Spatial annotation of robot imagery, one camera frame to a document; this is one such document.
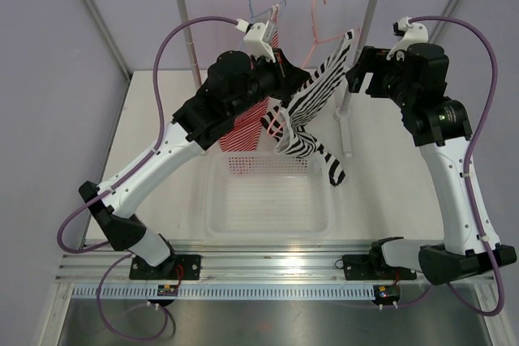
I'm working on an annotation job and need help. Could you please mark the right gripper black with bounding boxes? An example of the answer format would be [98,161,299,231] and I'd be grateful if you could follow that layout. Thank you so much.
[346,46,415,110]

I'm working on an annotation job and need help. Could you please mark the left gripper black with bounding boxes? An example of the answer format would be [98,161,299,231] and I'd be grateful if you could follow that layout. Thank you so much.
[228,47,311,119]

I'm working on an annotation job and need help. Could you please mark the black white striped tank top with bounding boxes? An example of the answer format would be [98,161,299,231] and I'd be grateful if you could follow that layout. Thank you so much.
[260,29,357,187]

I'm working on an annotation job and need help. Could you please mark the pink wire hanger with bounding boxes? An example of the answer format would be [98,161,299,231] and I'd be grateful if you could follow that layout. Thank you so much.
[262,0,343,137]

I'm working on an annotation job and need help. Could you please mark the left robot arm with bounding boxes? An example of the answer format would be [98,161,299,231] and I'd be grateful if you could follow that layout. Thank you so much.
[79,49,310,280]

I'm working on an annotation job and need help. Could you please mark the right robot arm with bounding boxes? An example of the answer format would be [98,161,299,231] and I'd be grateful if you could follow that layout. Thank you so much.
[346,43,517,285]

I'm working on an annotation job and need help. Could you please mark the red striped tank top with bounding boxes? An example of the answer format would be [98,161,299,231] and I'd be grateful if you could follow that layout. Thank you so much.
[218,4,281,153]

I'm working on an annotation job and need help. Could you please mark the white plastic basket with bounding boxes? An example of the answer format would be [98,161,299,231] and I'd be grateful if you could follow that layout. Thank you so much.
[204,152,335,240]

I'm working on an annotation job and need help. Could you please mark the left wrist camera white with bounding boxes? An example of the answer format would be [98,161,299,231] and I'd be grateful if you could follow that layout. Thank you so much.
[236,19,277,62]

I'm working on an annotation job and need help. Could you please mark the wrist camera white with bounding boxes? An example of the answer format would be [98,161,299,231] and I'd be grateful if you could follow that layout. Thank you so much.
[390,17,429,55]
[236,19,277,62]

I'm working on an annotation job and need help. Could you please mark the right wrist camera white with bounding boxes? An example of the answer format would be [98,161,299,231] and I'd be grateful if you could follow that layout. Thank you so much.
[390,17,429,55]

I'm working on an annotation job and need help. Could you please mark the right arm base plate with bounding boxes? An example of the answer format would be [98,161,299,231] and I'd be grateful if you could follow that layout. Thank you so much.
[333,254,405,281]

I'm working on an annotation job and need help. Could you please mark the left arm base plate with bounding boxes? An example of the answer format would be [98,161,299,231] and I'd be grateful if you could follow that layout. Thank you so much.
[129,254,201,280]

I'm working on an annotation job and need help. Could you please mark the white slotted cable duct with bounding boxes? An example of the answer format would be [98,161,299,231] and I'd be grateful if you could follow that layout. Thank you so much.
[72,284,375,301]

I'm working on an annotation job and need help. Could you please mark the aluminium mounting rail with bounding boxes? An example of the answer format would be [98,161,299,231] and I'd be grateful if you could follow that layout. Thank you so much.
[54,242,479,283]

